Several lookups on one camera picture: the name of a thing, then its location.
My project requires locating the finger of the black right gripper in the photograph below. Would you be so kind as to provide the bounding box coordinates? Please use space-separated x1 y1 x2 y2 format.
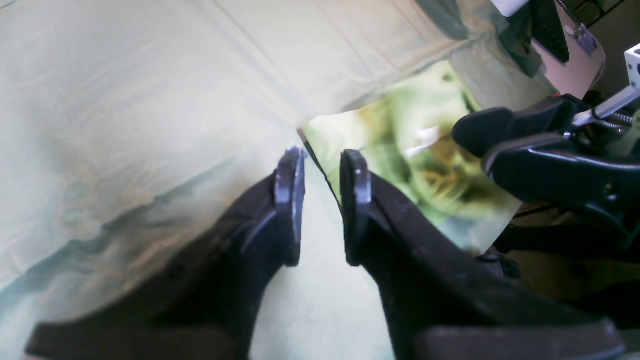
451 95 586 158
482 133 640 249

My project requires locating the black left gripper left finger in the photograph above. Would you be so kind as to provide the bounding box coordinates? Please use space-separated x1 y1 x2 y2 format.
25 146 306 360

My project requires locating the light green T-shirt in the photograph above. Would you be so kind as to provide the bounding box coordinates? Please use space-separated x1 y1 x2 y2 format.
250 60 523 360

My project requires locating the grey-green table cloth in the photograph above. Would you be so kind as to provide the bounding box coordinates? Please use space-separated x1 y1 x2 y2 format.
1 0 552 360

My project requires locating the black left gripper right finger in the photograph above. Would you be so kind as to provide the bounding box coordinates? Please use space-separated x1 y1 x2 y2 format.
340 150 626 360

